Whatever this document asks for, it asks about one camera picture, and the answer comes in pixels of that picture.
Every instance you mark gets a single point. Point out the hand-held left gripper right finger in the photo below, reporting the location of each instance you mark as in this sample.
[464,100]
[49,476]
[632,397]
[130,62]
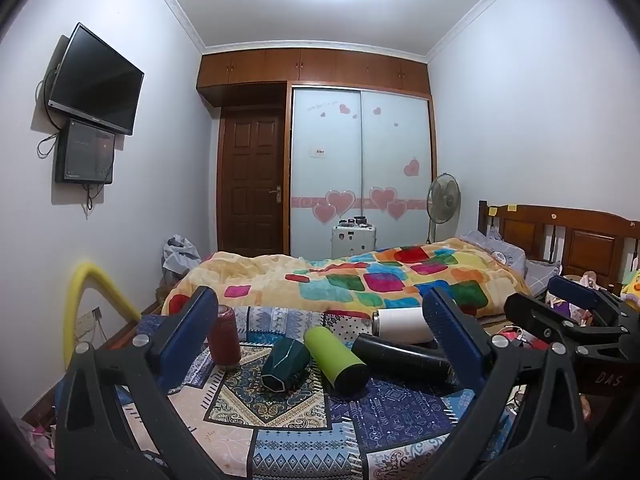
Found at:
[449,325]

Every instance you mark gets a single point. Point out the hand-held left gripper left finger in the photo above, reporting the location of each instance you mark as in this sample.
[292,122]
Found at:
[186,332]

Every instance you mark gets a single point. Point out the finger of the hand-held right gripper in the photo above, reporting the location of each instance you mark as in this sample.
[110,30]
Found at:
[545,317]
[575,292]

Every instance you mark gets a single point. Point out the red metal cup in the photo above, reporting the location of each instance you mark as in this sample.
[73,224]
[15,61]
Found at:
[224,340]

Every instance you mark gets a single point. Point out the white tumbler cup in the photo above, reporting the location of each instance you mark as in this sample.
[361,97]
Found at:
[400,322]

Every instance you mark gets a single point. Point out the black tumbler cup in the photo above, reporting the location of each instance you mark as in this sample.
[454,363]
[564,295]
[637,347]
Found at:
[395,355]

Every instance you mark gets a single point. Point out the dark green faceted cup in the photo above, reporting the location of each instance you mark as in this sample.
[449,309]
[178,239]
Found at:
[280,367]

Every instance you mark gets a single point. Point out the lime green tumbler cup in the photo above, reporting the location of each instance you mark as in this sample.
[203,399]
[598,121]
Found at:
[336,360]

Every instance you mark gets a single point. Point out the grey checked pillow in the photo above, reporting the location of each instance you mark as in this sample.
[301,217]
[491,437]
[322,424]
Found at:
[542,275]

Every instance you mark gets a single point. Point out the wooden bed headboard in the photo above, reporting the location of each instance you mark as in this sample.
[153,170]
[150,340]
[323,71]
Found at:
[575,240]

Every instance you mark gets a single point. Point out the yellow plush toy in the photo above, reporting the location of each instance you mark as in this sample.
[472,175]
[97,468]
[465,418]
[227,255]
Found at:
[632,287]

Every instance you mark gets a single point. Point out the grey plastic bag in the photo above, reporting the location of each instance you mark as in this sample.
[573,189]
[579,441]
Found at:
[177,257]

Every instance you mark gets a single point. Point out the light printed pillow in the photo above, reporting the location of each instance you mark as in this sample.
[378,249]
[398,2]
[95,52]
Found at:
[500,255]

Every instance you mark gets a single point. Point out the yellow foam tube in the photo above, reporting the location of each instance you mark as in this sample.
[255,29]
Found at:
[95,272]

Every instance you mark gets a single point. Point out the colourful patchwork blanket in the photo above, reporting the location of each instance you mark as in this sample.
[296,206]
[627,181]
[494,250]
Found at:
[350,272]

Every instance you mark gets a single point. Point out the white hard case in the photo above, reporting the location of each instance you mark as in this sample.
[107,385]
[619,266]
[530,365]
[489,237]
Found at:
[352,242]

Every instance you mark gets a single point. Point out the standing electric fan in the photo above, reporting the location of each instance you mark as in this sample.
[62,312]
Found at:
[443,197]

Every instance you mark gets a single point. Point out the patterned blue mat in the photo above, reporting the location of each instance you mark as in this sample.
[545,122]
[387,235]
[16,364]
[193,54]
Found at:
[295,425]

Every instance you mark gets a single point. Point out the brown wooden door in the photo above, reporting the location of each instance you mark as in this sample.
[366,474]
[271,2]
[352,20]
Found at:
[250,180]

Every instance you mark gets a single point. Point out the frosted sliding wardrobe with hearts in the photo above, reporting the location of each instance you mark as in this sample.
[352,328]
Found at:
[360,160]

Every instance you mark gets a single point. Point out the brown overhead cabinets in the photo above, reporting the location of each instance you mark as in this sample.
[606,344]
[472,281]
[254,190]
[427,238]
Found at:
[310,67]

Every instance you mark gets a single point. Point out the wall power socket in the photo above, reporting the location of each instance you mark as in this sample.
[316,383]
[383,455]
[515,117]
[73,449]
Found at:
[90,321]

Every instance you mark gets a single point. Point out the small black wall monitor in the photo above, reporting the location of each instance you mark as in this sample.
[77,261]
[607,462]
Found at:
[85,152]

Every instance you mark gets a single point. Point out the wall-mounted black television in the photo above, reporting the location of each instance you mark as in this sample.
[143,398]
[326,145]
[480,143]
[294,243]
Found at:
[95,80]

